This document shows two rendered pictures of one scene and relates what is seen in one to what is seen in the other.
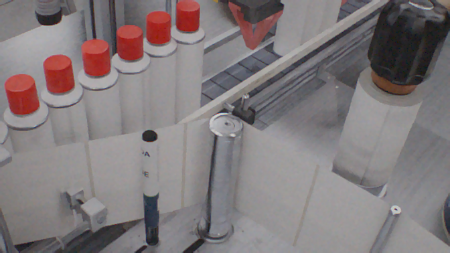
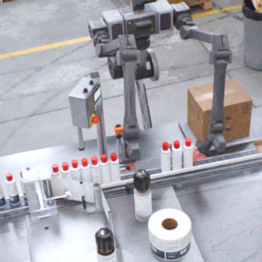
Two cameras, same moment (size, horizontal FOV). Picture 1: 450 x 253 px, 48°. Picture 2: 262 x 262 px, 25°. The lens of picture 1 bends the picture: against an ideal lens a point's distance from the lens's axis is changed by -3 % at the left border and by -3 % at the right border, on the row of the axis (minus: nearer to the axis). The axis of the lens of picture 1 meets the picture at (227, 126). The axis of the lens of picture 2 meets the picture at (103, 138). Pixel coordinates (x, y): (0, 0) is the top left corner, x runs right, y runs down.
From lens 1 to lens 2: 251 cm
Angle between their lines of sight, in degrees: 34
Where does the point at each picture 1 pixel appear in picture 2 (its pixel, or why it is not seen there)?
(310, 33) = (174, 168)
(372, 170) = (138, 210)
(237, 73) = not seen: hidden behind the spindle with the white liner
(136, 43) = (94, 161)
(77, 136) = (76, 178)
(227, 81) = not seen: hidden behind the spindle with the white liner
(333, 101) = (162, 193)
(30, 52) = (95, 146)
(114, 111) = (87, 175)
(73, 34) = (112, 143)
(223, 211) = (97, 206)
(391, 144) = (140, 204)
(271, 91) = not seen: hidden behind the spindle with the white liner
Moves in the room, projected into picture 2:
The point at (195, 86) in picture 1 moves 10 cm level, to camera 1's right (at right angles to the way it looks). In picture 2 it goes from (115, 175) to (129, 182)
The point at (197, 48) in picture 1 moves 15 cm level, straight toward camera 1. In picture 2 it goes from (114, 165) to (97, 182)
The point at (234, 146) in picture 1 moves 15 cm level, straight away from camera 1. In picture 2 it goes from (96, 190) to (116, 174)
